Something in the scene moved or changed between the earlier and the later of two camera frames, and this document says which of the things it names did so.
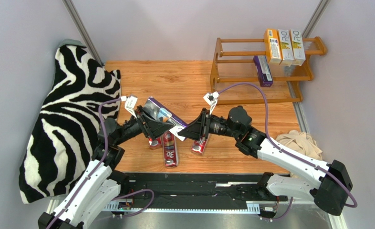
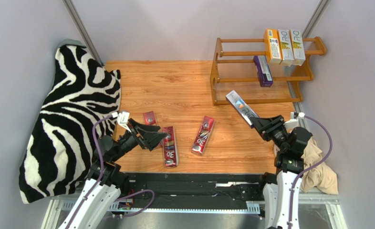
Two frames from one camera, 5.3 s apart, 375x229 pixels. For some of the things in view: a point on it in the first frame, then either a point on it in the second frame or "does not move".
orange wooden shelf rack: (240, 73) does not move
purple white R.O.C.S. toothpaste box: (155, 109) → (245, 111)
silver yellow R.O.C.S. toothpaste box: (286, 47) does not move
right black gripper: (204, 124) → (266, 125)
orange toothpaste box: (273, 46) does not move
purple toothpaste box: (265, 75) does not move
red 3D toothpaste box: (198, 146) does not move
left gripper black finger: (151, 127) → (151, 139)
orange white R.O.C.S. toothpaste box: (297, 46) does not move
